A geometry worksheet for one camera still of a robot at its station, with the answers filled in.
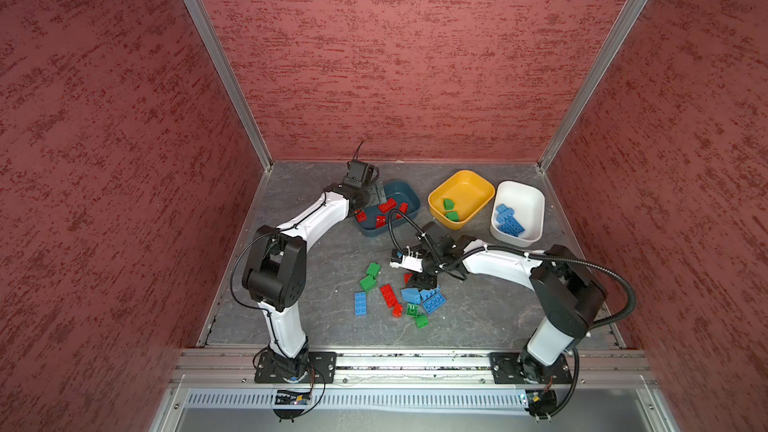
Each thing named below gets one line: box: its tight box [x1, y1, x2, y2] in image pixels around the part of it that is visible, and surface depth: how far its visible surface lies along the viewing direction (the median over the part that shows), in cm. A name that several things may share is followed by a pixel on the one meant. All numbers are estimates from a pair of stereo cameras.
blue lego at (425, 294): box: [420, 285, 441, 302], surface depth 85 cm
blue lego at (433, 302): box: [422, 292, 447, 314], surface depth 87 cm
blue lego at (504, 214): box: [496, 207, 515, 222], surface depth 105 cm
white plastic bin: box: [490, 180, 546, 247], surface depth 108 cm
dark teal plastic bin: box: [355, 180, 421, 237], surface depth 107 cm
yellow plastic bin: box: [428, 170, 496, 230], surface depth 110 cm
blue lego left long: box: [354, 291, 368, 317], surface depth 85 cm
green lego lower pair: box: [359, 275, 377, 291], surface depth 89 cm
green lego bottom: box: [414, 314, 429, 330], surface depth 82 cm
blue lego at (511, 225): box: [498, 214, 526, 237], surface depth 102 cm
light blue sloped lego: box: [401, 288, 420, 305], surface depth 85 cm
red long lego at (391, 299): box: [380, 283, 403, 315], surface depth 86 cm
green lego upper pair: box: [366, 262, 381, 277], surface depth 91 cm
